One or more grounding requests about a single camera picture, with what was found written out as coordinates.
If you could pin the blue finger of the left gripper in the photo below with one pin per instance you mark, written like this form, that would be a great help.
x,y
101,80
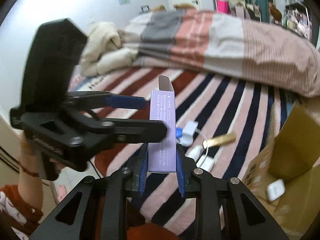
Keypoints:
x,y
124,102
134,131

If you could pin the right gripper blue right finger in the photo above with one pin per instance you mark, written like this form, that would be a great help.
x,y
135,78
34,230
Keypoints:
x,y
184,167

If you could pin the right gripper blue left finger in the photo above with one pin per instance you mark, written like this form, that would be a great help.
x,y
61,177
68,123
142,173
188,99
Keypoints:
x,y
140,171

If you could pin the lavender cardboard box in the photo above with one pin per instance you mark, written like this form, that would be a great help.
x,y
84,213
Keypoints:
x,y
162,152

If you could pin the gold foil bar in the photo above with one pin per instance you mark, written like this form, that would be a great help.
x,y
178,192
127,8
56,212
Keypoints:
x,y
219,140

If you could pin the person's left forearm red sleeve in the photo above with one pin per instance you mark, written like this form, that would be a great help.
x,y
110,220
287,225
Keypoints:
x,y
21,206

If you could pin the person's left hand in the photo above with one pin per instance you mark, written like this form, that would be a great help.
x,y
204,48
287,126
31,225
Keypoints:
x,y
27,156

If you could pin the white charger block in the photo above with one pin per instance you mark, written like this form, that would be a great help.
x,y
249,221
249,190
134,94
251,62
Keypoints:
x,y
206,163

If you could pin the cream folded blanket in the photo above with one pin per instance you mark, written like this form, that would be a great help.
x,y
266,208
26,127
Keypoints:
x,y
104,52

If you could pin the striped pink fleece blanket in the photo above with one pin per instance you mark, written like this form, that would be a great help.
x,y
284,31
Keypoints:
x,y
220,105

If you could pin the white earbuds case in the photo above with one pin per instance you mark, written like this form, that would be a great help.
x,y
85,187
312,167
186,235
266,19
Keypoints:
x,y
275,190

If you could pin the brown cardboard box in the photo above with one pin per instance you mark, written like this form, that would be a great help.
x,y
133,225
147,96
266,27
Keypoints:
x,y
292,155

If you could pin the patchwork pink grey duvet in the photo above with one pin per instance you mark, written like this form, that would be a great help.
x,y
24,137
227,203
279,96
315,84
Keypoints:
x,y
227,45

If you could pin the pink bag on shelf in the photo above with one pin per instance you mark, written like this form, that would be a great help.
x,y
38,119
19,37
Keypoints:
x,y
223,6

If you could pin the white adapter with cable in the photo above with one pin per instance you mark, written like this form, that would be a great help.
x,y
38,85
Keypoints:
x,y
185,136

